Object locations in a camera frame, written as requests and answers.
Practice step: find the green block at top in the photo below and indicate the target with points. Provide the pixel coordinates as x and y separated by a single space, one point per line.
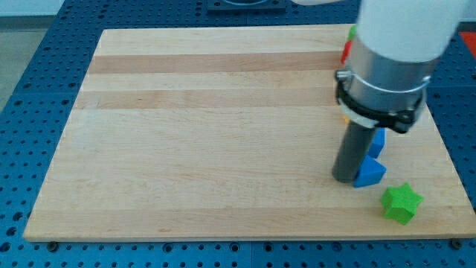
351 33

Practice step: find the blue cube block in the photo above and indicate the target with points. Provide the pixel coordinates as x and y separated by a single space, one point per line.
378 143

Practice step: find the red object at right edge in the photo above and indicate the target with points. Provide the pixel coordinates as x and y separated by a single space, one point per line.
469 38

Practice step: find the blue triangular block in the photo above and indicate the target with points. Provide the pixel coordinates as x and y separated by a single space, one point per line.
370 173

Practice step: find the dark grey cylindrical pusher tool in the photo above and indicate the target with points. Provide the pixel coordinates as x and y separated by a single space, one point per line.
355 144

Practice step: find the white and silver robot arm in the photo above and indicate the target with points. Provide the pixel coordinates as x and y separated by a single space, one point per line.
397 45

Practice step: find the green star block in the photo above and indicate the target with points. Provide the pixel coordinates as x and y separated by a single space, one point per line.
400 203

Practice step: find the light wooden board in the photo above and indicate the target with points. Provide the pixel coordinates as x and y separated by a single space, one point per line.
181 134

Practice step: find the red block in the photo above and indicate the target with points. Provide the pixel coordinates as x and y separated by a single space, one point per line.
346 51

